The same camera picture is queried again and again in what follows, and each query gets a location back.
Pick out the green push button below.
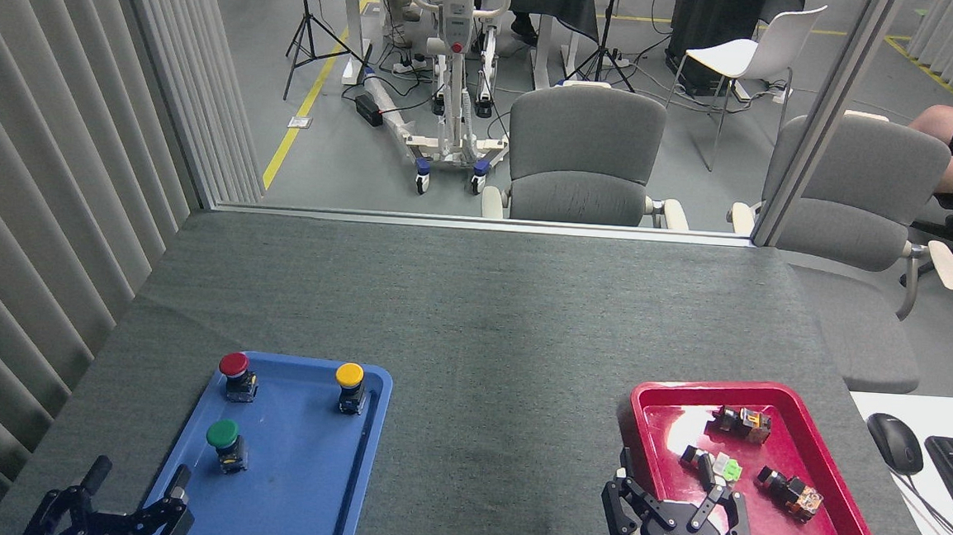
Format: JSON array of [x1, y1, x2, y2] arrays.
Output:
[[203, 418, 252, 476]]

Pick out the red push button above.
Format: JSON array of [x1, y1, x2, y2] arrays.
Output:
[[216, 351, 261, 405]]

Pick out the yellow push button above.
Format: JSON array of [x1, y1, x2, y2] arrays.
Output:
[[332, 362, 372, 416]]

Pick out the blue plastic tray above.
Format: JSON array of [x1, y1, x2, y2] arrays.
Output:
[[125, 344, 396, 535]]

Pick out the white side table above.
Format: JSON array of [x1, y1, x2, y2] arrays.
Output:
[[841, 391, 953, 535]]

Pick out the black computer mouse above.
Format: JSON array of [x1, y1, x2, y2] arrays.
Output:
[[863, 411, 928, 478]]

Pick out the grey office chair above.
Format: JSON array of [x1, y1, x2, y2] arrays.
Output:
[[480, 76, 699, 232], [718, 104, 953, 399]]

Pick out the white plastic chair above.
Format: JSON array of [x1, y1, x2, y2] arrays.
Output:
[[662, 0, 828, 179]]

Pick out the black tripod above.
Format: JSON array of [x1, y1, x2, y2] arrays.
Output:
[[282, 0, 375, 107], [564, 0, 641, 93]]

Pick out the black power brick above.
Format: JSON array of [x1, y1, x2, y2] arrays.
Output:
[[353, 93, 386, 128]]

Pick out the white stand on wheels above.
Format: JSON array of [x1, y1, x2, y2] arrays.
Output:
[[357, 0, 520, 200]]

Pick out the white and green switch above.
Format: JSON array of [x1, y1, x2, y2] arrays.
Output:
[[678, 444, 744, 485]]

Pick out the black and orange switch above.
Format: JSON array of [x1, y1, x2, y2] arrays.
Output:
[[752, 465, 827, 523], [710, 404, 773, 446]]

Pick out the silver frame rail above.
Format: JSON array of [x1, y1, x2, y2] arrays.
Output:
[[198, 197, 756, 250]]

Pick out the silver frame post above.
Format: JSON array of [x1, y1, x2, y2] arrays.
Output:
[[749, 0, 908, 256]]

